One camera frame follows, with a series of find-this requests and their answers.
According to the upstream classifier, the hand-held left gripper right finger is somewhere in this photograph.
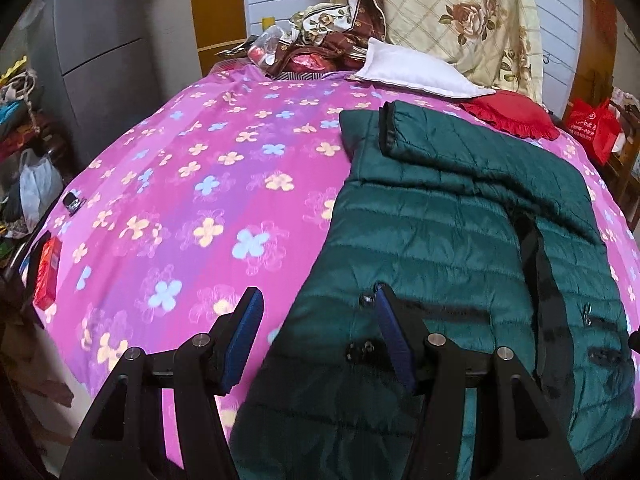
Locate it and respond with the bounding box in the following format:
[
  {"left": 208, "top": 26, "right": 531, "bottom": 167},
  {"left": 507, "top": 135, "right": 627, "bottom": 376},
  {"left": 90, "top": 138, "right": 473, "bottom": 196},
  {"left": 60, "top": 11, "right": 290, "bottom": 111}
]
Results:
[{"left": 374, "top": 282, "right": 585, "bottom": 480}]

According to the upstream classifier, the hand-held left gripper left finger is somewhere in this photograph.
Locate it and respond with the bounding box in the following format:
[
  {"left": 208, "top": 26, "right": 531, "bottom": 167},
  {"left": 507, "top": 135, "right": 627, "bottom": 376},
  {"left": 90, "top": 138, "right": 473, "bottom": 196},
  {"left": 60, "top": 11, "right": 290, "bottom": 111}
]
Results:
[{"left": 70, "top": 286, "right": 265, "bottom": 480}]

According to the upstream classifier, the green puffer jacket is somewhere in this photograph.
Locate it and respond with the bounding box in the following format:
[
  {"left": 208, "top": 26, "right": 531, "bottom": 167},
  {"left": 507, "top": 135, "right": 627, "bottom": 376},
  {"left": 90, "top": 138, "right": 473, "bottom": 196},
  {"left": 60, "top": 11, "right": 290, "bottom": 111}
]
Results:
[{"left": 230, "top": 101, "right": 637, "bottom": 480}]

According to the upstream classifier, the pile of clothes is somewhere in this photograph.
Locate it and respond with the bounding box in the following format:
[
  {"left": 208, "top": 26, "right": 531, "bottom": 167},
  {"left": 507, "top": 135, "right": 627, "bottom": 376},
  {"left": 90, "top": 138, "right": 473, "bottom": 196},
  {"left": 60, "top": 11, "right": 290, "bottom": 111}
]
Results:
[{"left": 0, "top": 57, "right": 51, "bottom": 163}]

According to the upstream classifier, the pink floral bed sheet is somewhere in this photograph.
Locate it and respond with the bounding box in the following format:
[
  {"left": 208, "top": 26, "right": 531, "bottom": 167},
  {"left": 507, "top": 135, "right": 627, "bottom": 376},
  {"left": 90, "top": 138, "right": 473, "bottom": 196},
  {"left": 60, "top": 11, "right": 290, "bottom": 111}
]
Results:
[{"left": 32, "top": 62, "right": 640, "bottom": 466}]

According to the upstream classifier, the red box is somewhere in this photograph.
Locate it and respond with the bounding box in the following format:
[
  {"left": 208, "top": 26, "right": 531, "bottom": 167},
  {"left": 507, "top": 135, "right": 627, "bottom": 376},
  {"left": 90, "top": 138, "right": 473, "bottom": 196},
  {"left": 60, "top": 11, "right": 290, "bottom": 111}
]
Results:
[{"left": 34, "top": 237, "right": 64, "bottom": 311}]

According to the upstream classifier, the red ruffled pillow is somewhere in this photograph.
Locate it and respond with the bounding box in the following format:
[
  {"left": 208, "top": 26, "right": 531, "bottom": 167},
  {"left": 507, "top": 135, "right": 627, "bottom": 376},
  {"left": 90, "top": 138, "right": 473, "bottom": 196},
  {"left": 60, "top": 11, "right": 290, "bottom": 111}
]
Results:
[{"left": 459, "top": 91, "right": 561, "bottom": 141}]

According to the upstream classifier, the white plastic bag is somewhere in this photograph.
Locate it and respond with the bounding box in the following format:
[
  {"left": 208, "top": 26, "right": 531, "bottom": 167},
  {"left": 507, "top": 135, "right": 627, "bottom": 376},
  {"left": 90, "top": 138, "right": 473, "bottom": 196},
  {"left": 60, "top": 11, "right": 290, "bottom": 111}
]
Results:
[{"left": 19, "top": 149, "right": 65, "bottom": 233}]

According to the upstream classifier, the white pillow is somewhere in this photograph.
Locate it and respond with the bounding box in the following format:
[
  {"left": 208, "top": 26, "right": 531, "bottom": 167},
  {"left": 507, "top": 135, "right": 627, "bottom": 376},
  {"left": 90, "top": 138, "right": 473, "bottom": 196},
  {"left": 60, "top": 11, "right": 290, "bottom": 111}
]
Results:
[{"left": 350, "top": 37, "right": 496, "bottom": 100}]

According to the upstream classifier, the clear plastic bag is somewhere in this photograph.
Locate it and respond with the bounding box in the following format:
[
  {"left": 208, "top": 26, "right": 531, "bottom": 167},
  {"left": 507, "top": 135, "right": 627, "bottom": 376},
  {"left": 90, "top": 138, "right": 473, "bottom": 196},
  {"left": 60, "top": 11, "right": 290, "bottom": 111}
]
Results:
[{"left": 247, "top": 25, "right": 292, "bottom": 68}]

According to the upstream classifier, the red shopping bag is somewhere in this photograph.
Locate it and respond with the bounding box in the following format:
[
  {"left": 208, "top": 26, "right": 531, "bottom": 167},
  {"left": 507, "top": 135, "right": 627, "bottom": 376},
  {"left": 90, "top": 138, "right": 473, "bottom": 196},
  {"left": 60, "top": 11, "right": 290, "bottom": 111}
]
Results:
[{"left": 565, "top": 97, "right": 619, "bottom": 166}]

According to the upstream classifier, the brown floral quilt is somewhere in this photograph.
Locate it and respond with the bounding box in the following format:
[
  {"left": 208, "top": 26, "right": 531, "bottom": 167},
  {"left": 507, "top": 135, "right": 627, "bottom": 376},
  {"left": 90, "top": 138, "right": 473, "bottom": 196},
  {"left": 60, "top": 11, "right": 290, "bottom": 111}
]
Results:
[{"left": 265, "top": 0, "right": 388, "bottom": 81}]

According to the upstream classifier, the yellow wooden door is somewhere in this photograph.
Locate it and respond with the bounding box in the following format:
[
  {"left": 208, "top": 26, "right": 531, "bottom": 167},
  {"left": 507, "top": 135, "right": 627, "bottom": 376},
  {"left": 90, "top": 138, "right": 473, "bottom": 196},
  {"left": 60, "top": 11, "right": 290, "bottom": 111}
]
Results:
[{"left": 189, "top": 0, "right": 249, "bottom": 77}]

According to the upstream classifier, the grey refrigerator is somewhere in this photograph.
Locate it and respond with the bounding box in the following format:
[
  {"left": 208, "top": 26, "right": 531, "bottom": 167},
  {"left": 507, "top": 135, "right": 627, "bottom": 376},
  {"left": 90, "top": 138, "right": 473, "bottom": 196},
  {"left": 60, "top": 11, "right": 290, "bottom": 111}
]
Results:
[{"left": 30, "top": 0, "right": 173, "bottom": 171}]

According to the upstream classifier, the cream floral quilt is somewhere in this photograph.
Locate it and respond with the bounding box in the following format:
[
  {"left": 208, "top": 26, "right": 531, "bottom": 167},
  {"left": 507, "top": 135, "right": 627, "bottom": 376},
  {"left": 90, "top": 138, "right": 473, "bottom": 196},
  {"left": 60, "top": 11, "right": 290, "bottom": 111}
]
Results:
[{"left": 332, "top": 0, "right": 547, "bottom": 105}]

